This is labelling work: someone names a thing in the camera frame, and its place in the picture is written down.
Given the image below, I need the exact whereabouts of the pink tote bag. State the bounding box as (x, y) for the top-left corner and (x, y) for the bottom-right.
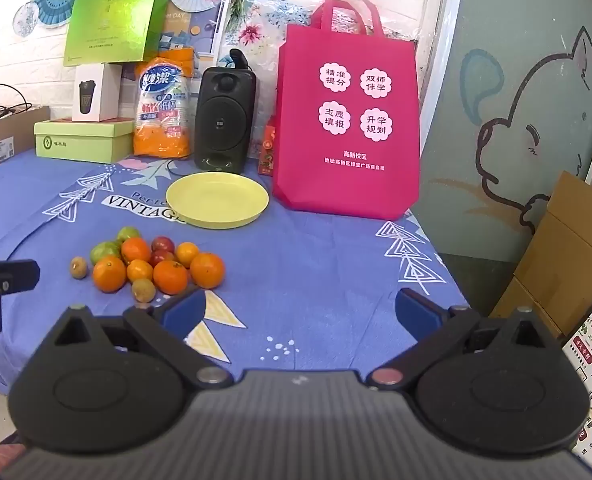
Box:
(272, 0), (421, 222)

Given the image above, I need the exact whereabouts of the blue and white box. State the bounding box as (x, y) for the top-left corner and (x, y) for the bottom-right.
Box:
(163, 0), (228, 57)

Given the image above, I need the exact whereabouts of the black cable loop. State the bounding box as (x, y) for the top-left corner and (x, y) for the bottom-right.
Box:
(0, 84), (28, 124)

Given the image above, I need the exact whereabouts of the black speaker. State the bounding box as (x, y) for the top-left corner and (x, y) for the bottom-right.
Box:
(194, 66), (257, 171)

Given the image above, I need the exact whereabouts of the yellow plate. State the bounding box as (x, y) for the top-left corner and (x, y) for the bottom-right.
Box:
(165, 171), (271, 231)

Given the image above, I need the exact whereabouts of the blue printed tablecloth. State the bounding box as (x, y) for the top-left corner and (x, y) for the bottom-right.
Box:
(0, 147), (472, 406)

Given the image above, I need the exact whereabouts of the black microphone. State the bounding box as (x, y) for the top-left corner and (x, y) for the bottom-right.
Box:
(224, 48), (253, 74)

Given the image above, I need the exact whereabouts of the small pale paper fan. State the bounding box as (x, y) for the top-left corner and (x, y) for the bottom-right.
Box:
(12, 2), (40, 39)

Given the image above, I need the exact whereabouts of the light green shoebox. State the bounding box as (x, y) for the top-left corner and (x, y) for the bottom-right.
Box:
(33, 119), (135, 164)

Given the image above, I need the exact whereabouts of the orange paper cup package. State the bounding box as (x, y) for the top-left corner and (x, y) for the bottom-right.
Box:
(133, 47), (196, 159)

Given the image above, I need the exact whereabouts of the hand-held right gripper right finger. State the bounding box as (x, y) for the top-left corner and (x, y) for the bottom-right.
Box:
(366, 287), (548, 391)

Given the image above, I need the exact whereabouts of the small red box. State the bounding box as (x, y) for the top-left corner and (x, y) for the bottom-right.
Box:
(257, 115), (277, 176)

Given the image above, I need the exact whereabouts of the white cup box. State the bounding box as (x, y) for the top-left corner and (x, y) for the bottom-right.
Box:
(71, 63), (123, 123)

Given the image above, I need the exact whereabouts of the brown cardboard box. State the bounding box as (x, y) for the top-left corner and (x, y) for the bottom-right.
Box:
(0, 106), (51, 166)

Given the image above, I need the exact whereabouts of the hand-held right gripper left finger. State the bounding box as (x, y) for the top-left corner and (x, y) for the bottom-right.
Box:
(51, 288), (235, 391)

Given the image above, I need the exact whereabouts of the large green gift box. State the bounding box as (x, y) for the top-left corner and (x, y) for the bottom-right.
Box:
(63, 0), (170, 67)

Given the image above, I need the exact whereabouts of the small orange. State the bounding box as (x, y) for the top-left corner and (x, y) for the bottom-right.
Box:
(175, 242), (200, 268)
(126, 259), (154, 283)

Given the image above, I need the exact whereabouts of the flattened cardboard box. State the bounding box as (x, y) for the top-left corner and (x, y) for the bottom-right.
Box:
(490, 170), (592, 342)

